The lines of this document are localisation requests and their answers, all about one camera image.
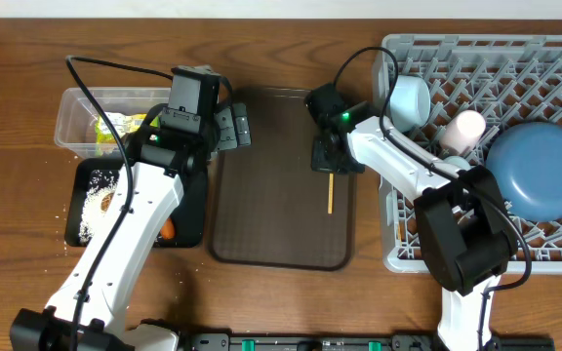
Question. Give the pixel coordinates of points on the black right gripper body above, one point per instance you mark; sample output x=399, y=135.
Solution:
x=330, y=159

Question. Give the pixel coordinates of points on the dark blue plate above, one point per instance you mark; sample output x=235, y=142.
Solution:
x=526, y=161

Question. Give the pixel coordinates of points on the black plastic tray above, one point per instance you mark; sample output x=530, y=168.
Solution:
x=188, y=217

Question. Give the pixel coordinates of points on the brown serving tray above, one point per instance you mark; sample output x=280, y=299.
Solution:
x=271, y=207

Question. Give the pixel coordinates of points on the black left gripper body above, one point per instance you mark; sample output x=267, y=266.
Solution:
x=232, y=129

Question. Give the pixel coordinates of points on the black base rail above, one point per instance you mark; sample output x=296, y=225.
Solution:
x=310, y=343

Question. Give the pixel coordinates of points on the light blue cup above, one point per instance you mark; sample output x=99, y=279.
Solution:
x=459, y=162

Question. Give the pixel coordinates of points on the brown mushroom piece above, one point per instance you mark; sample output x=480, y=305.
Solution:
x=105, y=202

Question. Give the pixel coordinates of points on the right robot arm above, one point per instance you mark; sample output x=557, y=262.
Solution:
x=465, y=235

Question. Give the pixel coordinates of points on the light blue bowl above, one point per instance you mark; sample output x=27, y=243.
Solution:
x=409, y=105

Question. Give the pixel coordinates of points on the clear plastic bin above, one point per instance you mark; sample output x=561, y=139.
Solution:
x=77, y=118

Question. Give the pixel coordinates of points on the yellow green snack wrapper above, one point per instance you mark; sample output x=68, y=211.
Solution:
x=123, y=125

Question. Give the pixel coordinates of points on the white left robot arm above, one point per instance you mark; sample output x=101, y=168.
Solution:
x=88, y=312

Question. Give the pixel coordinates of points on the grey dishwasher rack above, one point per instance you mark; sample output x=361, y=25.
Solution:
x=510, y=80

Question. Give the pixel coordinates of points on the orange carrot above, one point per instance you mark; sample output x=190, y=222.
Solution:
x=168, y=230

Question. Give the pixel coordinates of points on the pile of white rice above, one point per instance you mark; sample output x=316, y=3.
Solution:
x=101, y=182

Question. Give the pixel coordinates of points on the pink cup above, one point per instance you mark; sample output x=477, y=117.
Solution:
x=463, y=132

